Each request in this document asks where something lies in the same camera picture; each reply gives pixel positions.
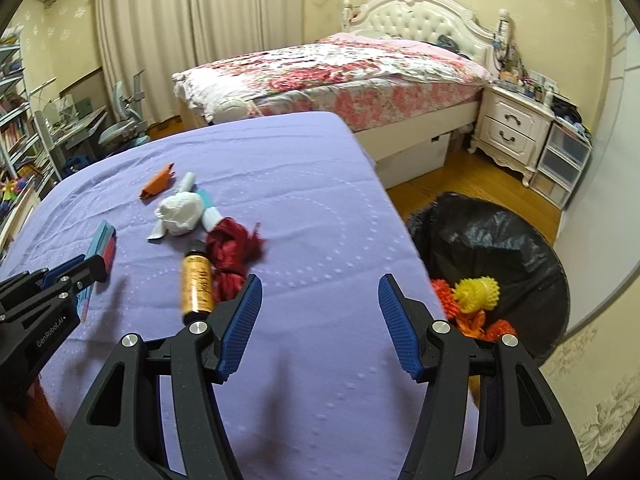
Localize blue red flat pack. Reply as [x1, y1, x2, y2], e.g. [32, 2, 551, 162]
[77, 220, 116, 323]

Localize dark red yarn bundle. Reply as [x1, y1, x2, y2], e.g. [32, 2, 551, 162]
[206, 217, 265, 304]

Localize grey study desk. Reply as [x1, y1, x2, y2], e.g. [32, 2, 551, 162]
[35, 93, 108, 171]

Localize purple bed sheet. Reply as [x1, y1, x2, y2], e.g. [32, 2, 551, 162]
[1, 113, 442, 479]

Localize clear plastic drawer unit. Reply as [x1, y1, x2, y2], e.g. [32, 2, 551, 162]
[529, 118, 592, 210]

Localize orange folded paper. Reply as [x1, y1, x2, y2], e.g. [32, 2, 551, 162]
[139, 164, 175, 200]

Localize white bookshelf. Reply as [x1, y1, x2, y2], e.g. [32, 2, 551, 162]
[1, 25, 61, 219]

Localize yellow mesh sponge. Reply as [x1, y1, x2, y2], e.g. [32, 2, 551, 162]
[452, 276, 500, 314]

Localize white tissue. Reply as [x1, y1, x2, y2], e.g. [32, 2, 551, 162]
[154, 192, 203, 236]

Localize black trash bag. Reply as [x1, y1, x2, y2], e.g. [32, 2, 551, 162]
[406, 192, 570, 365]

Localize red mesh ball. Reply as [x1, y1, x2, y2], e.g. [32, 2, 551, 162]
[431, 280, 516, 342]

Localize floral pink quilt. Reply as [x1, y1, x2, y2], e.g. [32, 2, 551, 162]
[172, 32, 490, 132]

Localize grey desk chair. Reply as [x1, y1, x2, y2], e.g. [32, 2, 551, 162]
[99, 70, 151, 153]

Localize beige curtains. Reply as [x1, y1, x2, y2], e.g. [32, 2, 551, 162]
[94, 0, 304, 124]

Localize white nightstand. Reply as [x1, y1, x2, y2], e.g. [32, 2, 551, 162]
[468, 84, 554, 188]

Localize amber bottle yellow label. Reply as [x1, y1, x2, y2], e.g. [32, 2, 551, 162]
[181, 240, 215, 325]

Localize white green tube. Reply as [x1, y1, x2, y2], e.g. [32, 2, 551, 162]
[146, 172, 202, 240]

